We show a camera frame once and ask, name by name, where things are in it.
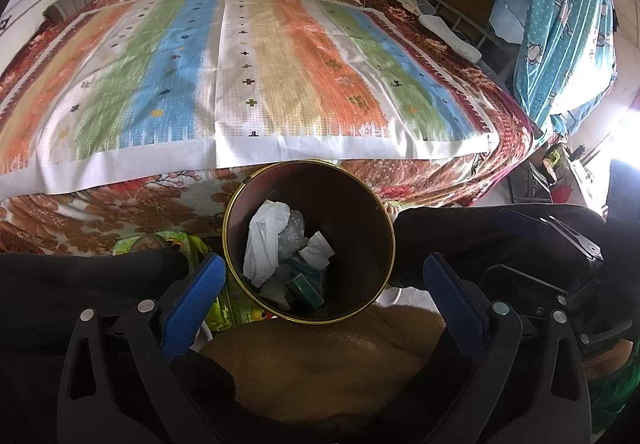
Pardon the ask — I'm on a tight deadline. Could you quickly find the green cardboard box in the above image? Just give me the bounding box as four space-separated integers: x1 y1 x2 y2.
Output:
287 273 324 309

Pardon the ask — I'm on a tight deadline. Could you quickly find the grey metal rack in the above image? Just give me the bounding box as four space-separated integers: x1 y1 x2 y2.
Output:
419 0 516 76

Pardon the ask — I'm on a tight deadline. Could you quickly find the green yellow patterned bag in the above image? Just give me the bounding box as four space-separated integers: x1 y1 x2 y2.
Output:
112 231 273 331

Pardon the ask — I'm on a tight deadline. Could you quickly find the brown floral blanket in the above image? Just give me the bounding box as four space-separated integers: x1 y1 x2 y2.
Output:
0 0 541 257

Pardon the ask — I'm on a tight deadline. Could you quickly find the person's right hand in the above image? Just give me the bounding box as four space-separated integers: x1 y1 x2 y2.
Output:
582 341 640 381

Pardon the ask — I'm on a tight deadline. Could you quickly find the clear plastic bag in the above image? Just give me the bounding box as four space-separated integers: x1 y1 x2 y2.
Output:
277 209 309 261

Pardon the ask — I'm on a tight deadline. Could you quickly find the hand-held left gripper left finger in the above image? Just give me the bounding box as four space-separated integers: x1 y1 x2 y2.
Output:
56 253 241 444

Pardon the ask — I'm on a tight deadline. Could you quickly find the white sock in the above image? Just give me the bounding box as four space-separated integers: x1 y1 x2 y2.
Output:
419 14 481 61

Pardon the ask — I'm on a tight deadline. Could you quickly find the dark bin with gold rim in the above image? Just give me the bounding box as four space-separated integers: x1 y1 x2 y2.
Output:
222 159 397 325

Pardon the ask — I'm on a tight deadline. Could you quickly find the striped colourful mat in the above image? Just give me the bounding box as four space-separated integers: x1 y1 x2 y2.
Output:
0 0 501 200

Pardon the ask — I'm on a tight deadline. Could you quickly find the blue dotted printed cloth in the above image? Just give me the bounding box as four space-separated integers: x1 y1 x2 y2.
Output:
515 0 619 135

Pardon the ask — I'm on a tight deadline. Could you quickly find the green patterned sleeve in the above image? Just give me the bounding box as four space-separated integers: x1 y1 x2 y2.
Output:
590 359 640 437

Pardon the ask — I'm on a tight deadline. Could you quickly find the white tissue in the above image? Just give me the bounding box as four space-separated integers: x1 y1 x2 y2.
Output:
299 231 336 271

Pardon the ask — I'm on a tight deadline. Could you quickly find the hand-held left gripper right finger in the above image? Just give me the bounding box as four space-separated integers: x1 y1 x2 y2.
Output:
422 253 592 444

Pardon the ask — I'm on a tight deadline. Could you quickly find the white plastic bag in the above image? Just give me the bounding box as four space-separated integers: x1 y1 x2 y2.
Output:
243 200 292 288

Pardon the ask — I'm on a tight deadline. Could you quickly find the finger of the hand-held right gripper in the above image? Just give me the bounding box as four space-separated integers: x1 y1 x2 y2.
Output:
486 263 570 297
495 207 606 266

